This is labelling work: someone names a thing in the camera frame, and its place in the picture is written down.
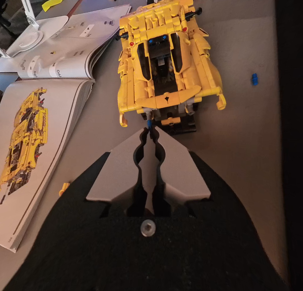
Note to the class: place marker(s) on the grey desk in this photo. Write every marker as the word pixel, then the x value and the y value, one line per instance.
pixel 236 130

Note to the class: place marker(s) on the yellow connector piece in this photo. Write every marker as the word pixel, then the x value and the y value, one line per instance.
pixel 63 188

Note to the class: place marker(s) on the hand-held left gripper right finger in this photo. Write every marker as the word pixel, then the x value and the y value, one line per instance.
pixel 187 175

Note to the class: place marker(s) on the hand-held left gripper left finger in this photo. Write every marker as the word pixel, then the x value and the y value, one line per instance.
pixel 111 177

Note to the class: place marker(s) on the instruction booklet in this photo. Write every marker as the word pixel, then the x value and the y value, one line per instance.
pixel 35 130

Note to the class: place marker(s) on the yellow brick car model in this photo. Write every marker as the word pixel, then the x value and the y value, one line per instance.
pixel 165 59

